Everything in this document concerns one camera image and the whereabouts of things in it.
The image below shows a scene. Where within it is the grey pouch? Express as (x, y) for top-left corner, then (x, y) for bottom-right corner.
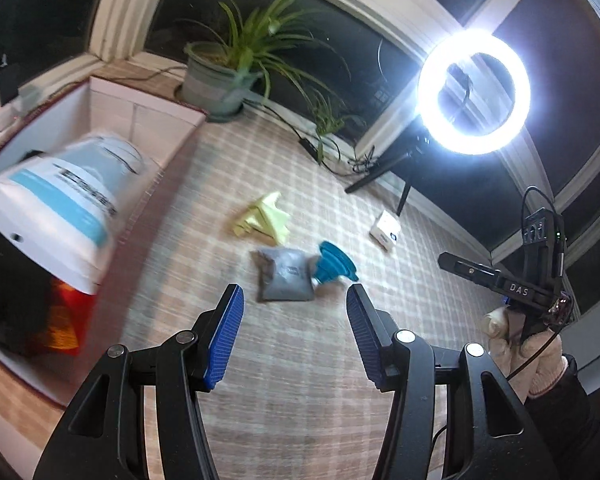
(251, 247), (317, 305)

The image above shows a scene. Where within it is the white window frame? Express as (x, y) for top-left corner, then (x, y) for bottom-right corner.
(90, 0), (600, 311)

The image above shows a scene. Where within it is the black power adapter cable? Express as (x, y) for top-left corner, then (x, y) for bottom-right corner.
(245, 100), (381, 176)

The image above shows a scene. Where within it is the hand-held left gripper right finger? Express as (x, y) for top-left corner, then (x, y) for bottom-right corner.
(346, 283), (548, 480)

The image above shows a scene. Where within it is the person's right forearm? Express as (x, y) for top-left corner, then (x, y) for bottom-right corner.
(522, 355), (600, 480)

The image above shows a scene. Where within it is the black tripod stand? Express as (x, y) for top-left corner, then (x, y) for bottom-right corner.
(344, 125), (431, 216)

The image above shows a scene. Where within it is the white ring light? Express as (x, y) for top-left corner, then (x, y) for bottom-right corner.
(417, 30), (532, 156)

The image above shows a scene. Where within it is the white and blue packet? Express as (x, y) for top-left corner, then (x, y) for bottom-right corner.
(0, 132), (161, 296)

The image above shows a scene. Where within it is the blue collapsible funnel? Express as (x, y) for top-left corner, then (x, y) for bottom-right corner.
(310, 241), (353, 288)

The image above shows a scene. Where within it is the person's right hand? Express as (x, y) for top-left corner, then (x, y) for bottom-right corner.
(482, 306), (570, 400)

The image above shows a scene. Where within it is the red orange packet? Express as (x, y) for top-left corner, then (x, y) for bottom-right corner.
(22, 277), (98, 358)

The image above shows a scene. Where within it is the potted green plant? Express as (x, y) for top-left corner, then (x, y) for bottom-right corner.
(175, 0), (368, 166)

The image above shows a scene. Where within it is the yellow-green folded item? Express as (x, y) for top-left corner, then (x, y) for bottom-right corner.
(232, 191), (292, 247)

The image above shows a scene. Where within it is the small white box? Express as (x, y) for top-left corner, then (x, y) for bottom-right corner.
(370, 210), (403, 253)

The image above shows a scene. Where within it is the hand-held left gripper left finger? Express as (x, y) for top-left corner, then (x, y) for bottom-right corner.
(32, 283), (246, 480)

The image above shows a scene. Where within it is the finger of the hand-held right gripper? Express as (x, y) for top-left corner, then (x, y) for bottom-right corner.
(436, 251), (504, 289)

